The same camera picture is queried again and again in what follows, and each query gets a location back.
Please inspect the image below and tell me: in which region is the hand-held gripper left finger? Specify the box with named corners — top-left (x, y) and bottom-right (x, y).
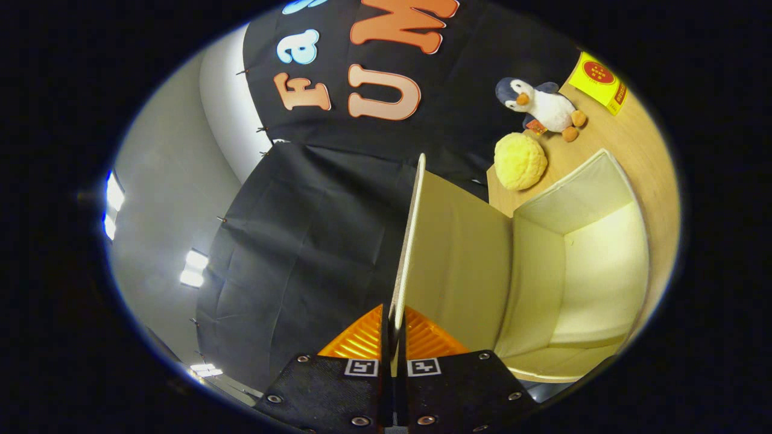
top-left (253, 303), bottom-right (393, 433)

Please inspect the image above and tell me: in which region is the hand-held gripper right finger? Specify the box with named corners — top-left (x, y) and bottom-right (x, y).
top-left (395, 306), bottom-right (540, 433)

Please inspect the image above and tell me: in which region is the beige fabric storage box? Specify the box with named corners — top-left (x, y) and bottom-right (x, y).
top-left (389, 149), bottom-right (651, 384)

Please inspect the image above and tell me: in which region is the black backdrop cloth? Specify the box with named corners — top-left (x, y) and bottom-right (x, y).
top-left (196, 0), bottom-right (583, 392)

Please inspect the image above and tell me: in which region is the yellow plush ball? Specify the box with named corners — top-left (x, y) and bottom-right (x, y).
top-left (493, 133), bottom-right (548, 192)

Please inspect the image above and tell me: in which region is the penguin plush toy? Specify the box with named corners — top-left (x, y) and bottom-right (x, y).
top-left (496, 77), bottom-right (587, 143)

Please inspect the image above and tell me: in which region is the yellow book red circle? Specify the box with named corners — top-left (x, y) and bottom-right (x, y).
top-left (568, 51), bottom-right (628, 116)

